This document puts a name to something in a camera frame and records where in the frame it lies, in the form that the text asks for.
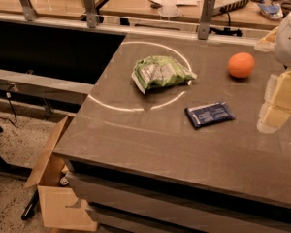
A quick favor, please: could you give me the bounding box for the orange fruit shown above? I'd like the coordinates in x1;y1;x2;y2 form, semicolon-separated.
228;52;255;79

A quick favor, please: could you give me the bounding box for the black power cable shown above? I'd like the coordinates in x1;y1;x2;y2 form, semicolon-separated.
209;7;243;38

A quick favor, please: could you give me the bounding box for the cardboard box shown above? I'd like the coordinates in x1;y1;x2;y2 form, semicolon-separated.
24;116;97;233

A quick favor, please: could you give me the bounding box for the metal bracket post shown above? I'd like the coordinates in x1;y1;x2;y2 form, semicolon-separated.
197;0;215;40
83;0;98;28
19;0;38;21

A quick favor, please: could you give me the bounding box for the middle metal bracket post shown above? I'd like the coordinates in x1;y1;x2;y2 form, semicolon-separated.
83;0;98;28

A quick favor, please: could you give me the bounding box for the dark blue flat packet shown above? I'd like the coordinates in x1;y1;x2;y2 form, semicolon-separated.
184;101;236;129

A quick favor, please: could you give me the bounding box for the blue white item on desk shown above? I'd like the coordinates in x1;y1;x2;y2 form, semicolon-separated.
258;4;283;19

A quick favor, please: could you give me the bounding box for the black cable on floor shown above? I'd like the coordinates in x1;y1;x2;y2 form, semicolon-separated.
0;91;19;128

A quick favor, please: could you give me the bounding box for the grey power strip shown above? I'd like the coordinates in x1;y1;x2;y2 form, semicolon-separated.
212;0;249;16

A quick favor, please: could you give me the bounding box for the green crumpled snack bag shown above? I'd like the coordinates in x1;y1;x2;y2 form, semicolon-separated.
131;55;197;94

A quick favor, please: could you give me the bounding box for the white face mask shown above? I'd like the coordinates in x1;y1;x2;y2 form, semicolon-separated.
158;4;181;18

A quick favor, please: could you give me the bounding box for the right metal bracket post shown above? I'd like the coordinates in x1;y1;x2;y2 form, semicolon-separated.
197;0;215;40

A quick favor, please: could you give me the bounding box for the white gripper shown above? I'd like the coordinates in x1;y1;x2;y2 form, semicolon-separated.
254;12;291;134

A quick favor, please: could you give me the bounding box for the left metal bracket post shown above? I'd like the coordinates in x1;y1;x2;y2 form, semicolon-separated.
19;0;38;21

